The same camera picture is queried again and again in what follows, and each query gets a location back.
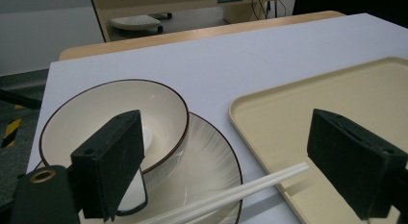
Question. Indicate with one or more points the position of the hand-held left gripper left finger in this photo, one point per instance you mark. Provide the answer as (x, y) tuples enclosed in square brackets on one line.
[(109, 160)]

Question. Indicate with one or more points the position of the cream ribbed plate brown rim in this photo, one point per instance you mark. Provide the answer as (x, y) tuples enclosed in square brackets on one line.
[(205, 166)]

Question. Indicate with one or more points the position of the beige plastic tray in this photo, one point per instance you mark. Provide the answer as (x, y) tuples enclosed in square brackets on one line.
[(320, 92)]

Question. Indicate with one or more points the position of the light wooden desk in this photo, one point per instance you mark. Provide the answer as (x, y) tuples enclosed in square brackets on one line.
[(154, 1)]

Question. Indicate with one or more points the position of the office chair base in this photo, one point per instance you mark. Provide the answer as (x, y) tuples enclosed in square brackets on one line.
[(138, 22)]

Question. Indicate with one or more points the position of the white spoon dark rim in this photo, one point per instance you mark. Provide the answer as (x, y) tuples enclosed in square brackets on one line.
[(134, 192)]

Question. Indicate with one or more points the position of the white chopstick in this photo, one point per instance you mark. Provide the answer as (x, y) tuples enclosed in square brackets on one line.
[(256, 183), (253, 191)]

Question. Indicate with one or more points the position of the cream bowl brown rim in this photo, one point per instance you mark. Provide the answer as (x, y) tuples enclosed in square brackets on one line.
[(96, 105)]

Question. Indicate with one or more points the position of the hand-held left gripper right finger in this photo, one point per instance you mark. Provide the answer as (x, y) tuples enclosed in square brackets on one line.
[(352, 156)]

